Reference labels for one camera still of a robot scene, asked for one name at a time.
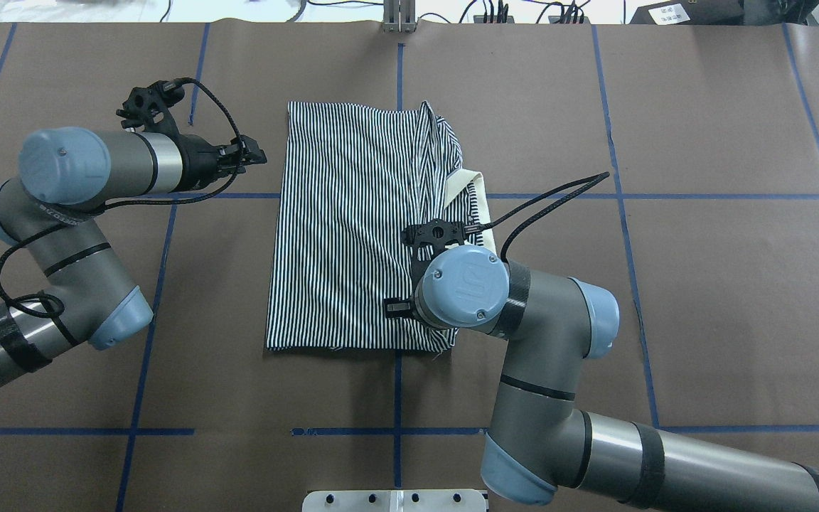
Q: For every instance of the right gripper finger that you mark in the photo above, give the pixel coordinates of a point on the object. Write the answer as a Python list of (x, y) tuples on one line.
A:
[(395, 308)]

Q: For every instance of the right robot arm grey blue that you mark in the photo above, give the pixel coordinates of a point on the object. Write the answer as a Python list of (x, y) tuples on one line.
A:
[(538, 440)]

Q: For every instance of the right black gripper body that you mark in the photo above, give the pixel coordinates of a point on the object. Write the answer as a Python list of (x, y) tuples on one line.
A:
[(398, 307)]

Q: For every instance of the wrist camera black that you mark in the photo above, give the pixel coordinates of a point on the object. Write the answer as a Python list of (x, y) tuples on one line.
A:
[(148, 108), (428, 240)]

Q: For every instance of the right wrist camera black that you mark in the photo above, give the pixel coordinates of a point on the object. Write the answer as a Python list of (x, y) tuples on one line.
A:
[(428, 240)]

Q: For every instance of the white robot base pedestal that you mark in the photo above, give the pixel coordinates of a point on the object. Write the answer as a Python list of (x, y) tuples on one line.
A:
[(397, 500)]

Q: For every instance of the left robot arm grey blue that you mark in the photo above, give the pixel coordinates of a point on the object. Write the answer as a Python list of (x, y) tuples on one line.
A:
[(62, 283)]

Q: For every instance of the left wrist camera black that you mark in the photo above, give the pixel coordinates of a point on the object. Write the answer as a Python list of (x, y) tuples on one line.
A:
[(148, 108)]

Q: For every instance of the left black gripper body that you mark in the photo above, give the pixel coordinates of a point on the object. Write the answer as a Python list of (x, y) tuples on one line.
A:
[(198, 162)]

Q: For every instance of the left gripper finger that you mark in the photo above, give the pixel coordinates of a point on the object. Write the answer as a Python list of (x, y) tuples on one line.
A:
[(241, 145), (239, 161)]

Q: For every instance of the striped polo shirt white collar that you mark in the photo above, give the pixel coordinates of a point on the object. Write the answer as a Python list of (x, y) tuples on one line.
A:
[(354, 178)]

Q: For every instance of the aluminium frame post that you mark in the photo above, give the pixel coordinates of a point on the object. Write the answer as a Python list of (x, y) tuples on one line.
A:
[(399, 16)]

